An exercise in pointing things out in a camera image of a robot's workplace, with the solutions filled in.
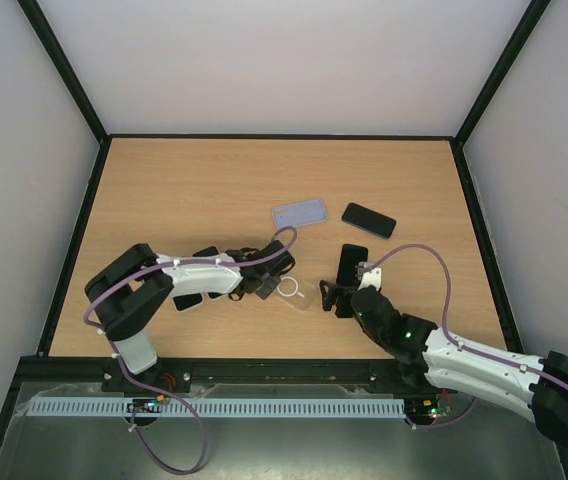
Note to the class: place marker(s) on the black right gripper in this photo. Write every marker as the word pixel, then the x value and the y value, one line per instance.
pixel 342 298

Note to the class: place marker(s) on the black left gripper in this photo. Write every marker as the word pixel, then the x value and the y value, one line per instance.
pixel 265 293

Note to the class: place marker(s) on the clear magsafe phone case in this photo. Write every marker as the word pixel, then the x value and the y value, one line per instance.
pixel 296 292

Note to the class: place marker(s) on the lilac phone case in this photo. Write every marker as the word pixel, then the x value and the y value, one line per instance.
pixel 299 214

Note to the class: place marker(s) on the black phone blue edge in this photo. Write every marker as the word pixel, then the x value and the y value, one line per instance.
pixel 369 220

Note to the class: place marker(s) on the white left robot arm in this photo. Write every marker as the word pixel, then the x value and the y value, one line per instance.
pixel 126 294

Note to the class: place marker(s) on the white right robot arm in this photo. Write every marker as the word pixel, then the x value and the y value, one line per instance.
pixel 533 387

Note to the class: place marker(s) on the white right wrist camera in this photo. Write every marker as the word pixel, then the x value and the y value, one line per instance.
pixel 369 276

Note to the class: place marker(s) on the light blue cable duct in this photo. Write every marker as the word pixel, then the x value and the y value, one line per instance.
pixel 217 408

